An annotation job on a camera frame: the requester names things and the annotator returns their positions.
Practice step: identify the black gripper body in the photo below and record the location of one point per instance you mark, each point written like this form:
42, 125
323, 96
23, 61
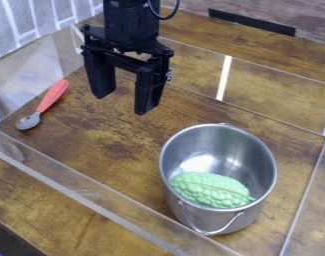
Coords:
130, 30

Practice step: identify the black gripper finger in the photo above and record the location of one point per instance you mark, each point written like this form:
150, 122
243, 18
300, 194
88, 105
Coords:
101, 74
149, 89

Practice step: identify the pink handled metal spoon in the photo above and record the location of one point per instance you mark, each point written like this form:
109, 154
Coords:
54, 93

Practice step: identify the stainless steel pot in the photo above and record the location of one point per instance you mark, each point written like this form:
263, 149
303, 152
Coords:
218, 172

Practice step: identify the green bitter gourd toy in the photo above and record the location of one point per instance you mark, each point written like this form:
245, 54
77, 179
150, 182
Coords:
210, 189

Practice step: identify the black strip on wall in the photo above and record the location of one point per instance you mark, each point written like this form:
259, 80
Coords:
252, 22

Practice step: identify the clear acrylic enclosure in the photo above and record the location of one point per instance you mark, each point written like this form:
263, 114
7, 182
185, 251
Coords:
85, 163

